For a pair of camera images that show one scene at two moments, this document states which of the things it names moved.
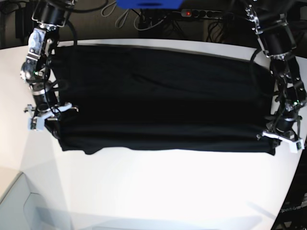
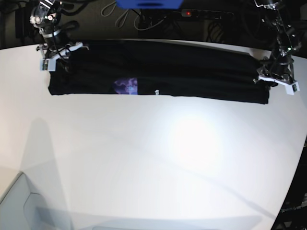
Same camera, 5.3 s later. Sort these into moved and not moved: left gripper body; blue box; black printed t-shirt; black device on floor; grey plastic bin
Moved: black printed t-shirt; left gripper body
Not moved: blue box; black device on floor; grey plastic bin
